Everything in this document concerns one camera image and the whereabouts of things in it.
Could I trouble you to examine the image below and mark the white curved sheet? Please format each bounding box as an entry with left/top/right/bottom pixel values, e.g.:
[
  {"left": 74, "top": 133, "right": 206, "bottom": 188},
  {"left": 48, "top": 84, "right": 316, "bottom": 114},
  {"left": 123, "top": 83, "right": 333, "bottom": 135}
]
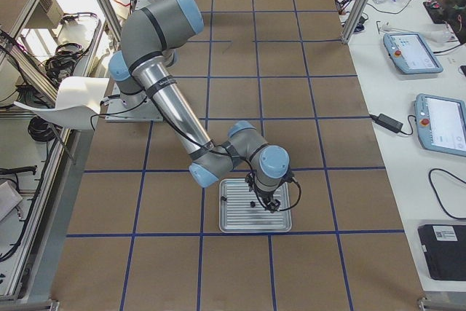
[{"left": 14, "top": 76, "right": 109, "bottom": 130}]

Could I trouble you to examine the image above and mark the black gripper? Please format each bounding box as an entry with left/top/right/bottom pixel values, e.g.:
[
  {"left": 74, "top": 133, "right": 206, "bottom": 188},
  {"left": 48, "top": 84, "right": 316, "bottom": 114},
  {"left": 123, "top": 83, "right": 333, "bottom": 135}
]
[{"left": 245, "top": 175, "right": 280, "bottom": 213}]

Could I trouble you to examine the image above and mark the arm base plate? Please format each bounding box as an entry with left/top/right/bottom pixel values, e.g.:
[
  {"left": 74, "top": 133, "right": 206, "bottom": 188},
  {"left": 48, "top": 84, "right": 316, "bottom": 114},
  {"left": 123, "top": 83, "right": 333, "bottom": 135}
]
[{"left": 105, "top": 84, "right": 163, "bottom": 122}]

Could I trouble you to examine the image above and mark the metal ribbed tray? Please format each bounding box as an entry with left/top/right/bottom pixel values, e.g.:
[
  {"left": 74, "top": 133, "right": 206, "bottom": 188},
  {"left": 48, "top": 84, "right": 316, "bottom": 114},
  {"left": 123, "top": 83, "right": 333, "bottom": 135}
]
[{"left": 219, "top": 178, "right": 292, "bottom": 233}]

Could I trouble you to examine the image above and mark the teach pendant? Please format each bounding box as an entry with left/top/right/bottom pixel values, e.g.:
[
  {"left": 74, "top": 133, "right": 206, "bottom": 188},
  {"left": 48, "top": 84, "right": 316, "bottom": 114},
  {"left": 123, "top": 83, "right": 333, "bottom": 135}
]
[
  {"left": 383, "top": 33, "right": 443, "bottom": 75},
  {"left": 414, "top": 94, "right": 465, "bottom": 157}
]

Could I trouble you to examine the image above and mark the far teach pendant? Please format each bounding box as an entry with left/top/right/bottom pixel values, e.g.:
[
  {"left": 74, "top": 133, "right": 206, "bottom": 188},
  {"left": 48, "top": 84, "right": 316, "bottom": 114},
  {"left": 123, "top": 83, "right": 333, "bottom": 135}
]
[{"left": 383, "top": 33, "right": 443, "bottom": 75}]

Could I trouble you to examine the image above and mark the near teach pendant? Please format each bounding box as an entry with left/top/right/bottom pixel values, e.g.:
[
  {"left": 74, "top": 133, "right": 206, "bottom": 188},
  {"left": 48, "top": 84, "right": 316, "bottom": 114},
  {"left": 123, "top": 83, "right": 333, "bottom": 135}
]
[{"left": 414, "top": 94, "right": 465, "bottom": 157}]

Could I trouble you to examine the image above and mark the black power adapter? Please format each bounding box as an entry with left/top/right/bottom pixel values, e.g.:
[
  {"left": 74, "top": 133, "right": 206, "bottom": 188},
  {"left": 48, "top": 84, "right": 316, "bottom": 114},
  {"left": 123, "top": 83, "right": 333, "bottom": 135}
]
[{"left": 370, "top": 114, "right": 403, "bottom": 133}]

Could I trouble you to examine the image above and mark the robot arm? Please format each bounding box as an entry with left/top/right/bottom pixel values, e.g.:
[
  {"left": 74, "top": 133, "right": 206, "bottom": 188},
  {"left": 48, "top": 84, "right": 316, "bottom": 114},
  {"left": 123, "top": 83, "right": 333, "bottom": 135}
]
[{"left": 112, "top": 0, "right": 295, "bottom": 212}]

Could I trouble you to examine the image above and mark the black laptop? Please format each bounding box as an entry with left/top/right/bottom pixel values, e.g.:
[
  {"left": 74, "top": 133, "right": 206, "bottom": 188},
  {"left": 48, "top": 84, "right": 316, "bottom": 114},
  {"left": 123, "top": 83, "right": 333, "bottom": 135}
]
[{"left": 418, "top": 224, "right": 465, "bottom": 281}]

